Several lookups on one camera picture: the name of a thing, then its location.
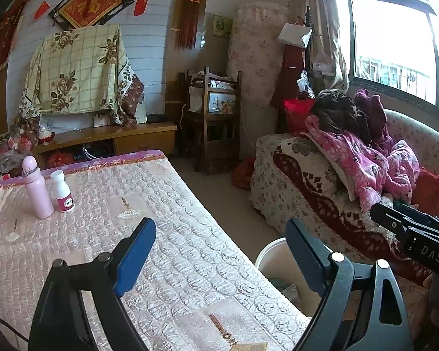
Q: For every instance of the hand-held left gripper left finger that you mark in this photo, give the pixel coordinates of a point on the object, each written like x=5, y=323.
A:
x=135, y=256

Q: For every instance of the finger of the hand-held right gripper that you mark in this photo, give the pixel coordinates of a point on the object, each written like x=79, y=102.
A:
x=391, y=219
x=431, y=219

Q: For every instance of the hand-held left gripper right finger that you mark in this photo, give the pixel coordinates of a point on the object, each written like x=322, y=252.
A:
x=307, y=259

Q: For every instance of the white plastic bucket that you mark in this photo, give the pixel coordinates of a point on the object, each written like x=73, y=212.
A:
x=274, y=259

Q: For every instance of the red tasselled cushion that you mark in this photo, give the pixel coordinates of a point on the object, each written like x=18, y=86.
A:
x=435, y=193

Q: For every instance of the pink quilted table cover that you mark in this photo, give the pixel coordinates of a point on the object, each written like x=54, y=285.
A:
x=186, y=245

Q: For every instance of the pink floral clothing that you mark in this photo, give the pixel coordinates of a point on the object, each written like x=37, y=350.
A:
x=358, y=161

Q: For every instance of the red patterned sofa throw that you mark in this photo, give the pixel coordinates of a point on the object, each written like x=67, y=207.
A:
x=314, y=182

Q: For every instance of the floral covered sofa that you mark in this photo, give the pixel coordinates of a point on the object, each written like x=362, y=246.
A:
x=278, y=175

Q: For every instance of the white pill bottle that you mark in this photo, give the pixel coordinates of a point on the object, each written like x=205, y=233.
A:
x=63, y=197

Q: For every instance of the maroon garment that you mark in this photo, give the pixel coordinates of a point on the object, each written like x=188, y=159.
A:
x=376, y=117

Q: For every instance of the red plastic bag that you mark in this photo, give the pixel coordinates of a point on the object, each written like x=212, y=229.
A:
x=243, y=173

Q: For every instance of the pink bottle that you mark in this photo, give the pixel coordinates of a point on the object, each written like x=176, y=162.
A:
x=38, y=193

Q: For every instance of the dark brown garment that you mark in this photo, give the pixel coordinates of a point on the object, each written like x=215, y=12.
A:
x=336, y=117

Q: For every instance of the wooden cabinet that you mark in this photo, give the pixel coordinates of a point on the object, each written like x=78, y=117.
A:
x=139, y=137

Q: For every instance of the red bag under cabinet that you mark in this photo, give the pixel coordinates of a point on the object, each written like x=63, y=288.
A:
x=60, y=160

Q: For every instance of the black set-top box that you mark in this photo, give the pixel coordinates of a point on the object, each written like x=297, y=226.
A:
x=155, y=118

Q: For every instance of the dark wooden chair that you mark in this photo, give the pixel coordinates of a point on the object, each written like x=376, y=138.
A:
x=219, y=142

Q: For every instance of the bunch of artificial flowers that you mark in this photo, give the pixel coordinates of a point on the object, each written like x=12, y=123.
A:
x=18, y=142

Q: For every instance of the white hanging plastic bag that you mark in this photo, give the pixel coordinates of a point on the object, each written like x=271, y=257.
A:
x=323, y=64

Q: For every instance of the white floral printed box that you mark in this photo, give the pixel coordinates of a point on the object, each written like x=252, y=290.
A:
x=221, y=104

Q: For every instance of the dark red hanging cloth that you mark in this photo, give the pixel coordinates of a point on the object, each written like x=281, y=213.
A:
x=289, y=69

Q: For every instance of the window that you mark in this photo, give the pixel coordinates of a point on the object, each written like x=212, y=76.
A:
x=387, y=36

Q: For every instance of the floral checked cloth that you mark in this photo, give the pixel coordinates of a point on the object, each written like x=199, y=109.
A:
x=77, y=69

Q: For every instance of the white paper bag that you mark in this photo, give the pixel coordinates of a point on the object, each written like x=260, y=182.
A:
x=292, y=34

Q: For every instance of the beige curtain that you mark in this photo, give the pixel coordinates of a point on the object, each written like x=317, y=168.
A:
x=325, y=18

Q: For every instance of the floral covered tall appliance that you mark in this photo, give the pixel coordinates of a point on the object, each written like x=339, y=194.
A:
x=259, y=51

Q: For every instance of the small framed picture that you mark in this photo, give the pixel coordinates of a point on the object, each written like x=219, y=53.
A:
x=222, y=25

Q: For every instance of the small red flag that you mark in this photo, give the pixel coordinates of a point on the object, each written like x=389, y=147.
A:
x=141, y=6
x=41, y=9

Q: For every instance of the framed red gold picture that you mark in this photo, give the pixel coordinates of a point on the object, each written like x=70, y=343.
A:
x=91, y=5

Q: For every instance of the red wall banner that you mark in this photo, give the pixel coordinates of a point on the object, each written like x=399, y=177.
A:
x=3, y=36

